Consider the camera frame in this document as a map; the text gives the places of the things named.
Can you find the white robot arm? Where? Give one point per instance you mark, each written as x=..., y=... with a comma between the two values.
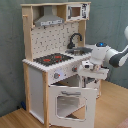
x=102, y=52

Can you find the red stove knob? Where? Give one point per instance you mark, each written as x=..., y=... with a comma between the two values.
x=56, y=75
x=74, y=69

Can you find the red right stove knob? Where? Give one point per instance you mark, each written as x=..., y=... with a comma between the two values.
x=74, y=69

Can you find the grey toy sink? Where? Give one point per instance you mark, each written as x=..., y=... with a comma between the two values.
x=71, y=51

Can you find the small metal pot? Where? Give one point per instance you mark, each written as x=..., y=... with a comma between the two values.
x=79, y=52

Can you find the black toy faucet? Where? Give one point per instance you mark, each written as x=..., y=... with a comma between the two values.
x=74, y=40

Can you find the black toy stovetop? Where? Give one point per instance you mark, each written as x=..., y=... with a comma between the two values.
x=52, y=59

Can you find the toy oven door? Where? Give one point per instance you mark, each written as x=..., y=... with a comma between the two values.
x=65, y=100

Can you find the grey range hood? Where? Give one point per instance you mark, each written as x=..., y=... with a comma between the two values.
x=48, y=18

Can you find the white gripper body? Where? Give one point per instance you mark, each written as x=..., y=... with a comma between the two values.
x=91, y=70

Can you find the wooden toy kitchen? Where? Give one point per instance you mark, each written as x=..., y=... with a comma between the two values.
x=46, y=40

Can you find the white toy microwave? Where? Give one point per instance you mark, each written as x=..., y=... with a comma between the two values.
x=77, y=12

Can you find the red left stove knob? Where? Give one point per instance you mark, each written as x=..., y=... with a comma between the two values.
x=56, y=75

